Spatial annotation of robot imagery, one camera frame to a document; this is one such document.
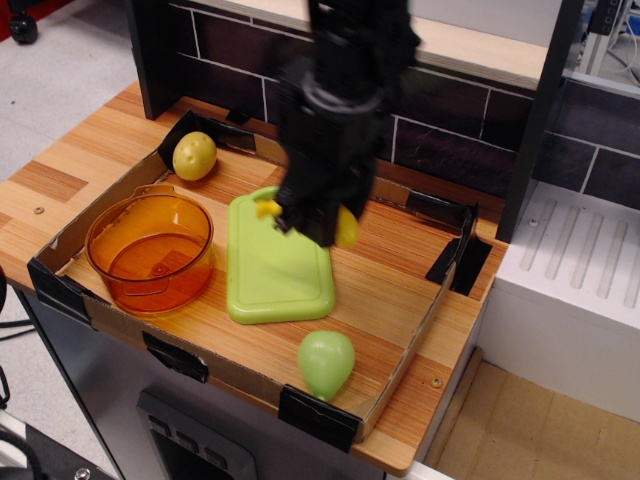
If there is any black caster wheel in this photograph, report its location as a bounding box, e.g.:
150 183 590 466
9 12 38 45

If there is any grey toy oven front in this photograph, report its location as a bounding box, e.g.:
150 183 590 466
137 391 258 479

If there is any yellow plastic toy banana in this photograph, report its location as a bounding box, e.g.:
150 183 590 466
256 199 359 248

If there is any green plastic toy pear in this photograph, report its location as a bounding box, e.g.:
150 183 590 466
297 331 355 402

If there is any white toy sink drainboard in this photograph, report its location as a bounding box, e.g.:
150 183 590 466
477 182 639 421

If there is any yellow plastic toy potato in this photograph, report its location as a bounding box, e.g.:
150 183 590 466
173 131 217 181

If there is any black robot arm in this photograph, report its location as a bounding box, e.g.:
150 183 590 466
276 1 420 247

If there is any cardboard fence with black tape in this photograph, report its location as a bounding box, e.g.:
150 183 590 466
29 107 506 470

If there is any orange transparent plastic pot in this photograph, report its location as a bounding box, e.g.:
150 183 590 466
85 184 214 314

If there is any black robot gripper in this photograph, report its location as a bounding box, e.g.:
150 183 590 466
275 59 385 247

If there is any green plastic cutting board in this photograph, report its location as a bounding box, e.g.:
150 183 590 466
227 186 335 325

